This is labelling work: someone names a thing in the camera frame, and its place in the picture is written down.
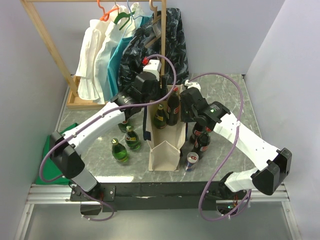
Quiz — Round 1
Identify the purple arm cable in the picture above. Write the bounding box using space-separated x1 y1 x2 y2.
197 72 253 223
38 54 178 222

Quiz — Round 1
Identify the wooden hanger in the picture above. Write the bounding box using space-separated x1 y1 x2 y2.
144 0 162 48

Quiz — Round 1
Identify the green glass bottle yellow label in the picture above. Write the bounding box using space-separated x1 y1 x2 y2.
153 103 167 129

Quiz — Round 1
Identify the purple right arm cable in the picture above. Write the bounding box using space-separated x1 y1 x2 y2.
197 72 253 223

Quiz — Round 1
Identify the blue wire hanger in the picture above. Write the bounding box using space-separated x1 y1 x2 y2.
122 2 144 38

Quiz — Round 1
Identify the wooden clothes rack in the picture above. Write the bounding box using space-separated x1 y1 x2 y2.
20 0 167 111

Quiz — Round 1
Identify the beige canvas tote bag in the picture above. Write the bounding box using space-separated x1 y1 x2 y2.
145 85 186 172

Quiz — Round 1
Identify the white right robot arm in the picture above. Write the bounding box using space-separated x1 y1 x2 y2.
180 87 292 199

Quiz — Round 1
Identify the pale white blouse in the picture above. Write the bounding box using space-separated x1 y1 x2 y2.
94 5 129 104

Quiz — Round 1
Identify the cola bottle middle red cap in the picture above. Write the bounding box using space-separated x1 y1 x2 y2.
189 122 204 144

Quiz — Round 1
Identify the silver blue energy drink can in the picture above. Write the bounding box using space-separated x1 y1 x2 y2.
184 151 199 172

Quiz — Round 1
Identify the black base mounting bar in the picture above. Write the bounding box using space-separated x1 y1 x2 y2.
69 181 251 221

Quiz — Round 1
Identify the green hanger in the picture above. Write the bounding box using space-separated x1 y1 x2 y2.
113 12 131 30

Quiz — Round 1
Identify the cola bottle front red cap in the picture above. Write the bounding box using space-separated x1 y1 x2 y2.
192 127 212 159

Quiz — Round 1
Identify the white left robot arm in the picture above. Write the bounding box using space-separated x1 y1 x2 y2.
48 70 162 201

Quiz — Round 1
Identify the white ruffled shirt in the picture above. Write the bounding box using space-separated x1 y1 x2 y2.
75 19 109 104

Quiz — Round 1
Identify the dark patterned shirt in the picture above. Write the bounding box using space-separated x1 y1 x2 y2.
117 8 189 91

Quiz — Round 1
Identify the green bottle back left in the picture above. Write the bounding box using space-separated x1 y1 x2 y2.
118 120 129 133

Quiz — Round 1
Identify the aluminium rail frame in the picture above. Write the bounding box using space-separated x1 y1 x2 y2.
15 182 302 240

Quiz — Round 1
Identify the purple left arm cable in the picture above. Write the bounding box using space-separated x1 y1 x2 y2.
38 54 178 222

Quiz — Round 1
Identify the teal shirt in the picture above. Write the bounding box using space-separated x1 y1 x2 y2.
104 16 151 102

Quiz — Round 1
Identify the green cloth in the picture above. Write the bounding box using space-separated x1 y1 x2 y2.
35 122 78 186

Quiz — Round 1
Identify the dark cola bottle red cap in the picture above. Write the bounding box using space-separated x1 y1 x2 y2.
167 87 180 126

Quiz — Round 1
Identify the green bottle middle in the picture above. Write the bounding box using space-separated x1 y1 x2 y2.
125 125 141 150

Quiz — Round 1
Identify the orange hanger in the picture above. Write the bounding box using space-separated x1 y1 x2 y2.
96 0 119 22

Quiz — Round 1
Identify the green bottle front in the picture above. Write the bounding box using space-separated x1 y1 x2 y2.
111 138 128 163

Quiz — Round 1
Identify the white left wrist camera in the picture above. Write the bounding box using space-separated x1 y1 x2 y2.
142 57 162 80

